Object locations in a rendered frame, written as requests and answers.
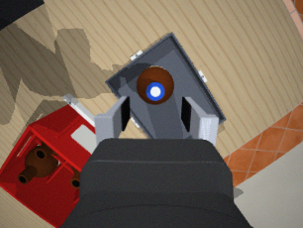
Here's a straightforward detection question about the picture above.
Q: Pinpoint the red bottle crate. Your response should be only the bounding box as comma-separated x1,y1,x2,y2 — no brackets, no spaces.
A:
0,104,97,228

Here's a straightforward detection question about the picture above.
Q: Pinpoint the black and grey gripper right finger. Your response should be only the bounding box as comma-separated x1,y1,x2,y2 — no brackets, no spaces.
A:
181,97,219,147

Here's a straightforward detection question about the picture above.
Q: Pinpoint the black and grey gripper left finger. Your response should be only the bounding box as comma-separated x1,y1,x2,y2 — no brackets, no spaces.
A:
94,96,131,146

